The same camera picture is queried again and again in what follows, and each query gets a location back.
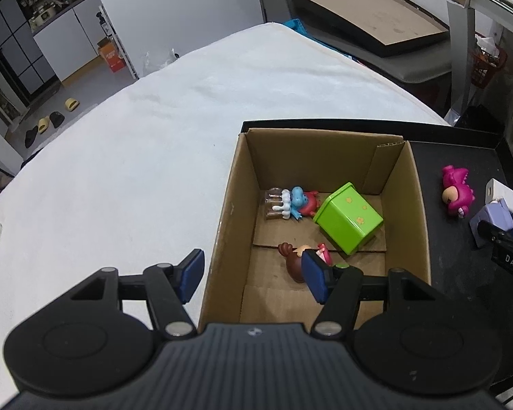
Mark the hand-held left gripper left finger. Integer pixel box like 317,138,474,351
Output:
68,248,206,339

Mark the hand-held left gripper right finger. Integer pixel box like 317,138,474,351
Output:
301,250,439,339

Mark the purple toy box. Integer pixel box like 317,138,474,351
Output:
469,200,513,248

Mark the brown toy figure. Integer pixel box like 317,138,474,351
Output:
278,243,334,283

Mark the black shallow tray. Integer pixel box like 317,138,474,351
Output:
241,120,513,394

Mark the green toy box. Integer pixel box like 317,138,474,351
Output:
313,182,384,256

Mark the blue and red toy figure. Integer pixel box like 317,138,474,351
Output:
264,186,321,222

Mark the brown cardboard box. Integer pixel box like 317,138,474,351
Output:
197,127,432,339

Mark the white cube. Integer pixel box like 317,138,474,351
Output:
484,178,513,213

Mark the pink toy figure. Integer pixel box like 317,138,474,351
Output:
441,164,476,218

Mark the red basket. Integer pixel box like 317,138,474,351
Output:
470,34,509,91

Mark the white desk leg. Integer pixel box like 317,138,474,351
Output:
443,0,480,117

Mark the clear plastic bag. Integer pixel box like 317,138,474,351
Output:
143,47,181,76

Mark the orange box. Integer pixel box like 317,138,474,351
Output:
97,38,126,73

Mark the white rack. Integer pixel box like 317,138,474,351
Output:
96,4,140,80

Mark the blue cloth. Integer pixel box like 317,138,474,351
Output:
282,18,326,49

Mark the black box lid brown inside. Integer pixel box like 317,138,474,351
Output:
291,0,450,58

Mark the white cabinet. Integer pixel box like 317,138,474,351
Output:
32,0,108,84

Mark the black grid door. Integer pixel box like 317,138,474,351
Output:
0,0,61,108

